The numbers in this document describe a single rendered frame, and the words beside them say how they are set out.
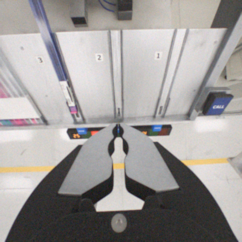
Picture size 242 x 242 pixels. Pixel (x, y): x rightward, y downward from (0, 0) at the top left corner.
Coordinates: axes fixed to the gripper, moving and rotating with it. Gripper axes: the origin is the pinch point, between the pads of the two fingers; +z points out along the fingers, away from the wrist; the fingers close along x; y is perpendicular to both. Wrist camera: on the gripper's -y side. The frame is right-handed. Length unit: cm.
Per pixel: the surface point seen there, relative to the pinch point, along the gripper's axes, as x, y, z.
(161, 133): 14.1, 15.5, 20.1
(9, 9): -39, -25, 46
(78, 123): -10.8, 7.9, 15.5
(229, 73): 96, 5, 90
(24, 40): -15.3, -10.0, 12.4
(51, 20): -23, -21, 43
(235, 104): 109, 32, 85
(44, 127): -19.6, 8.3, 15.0
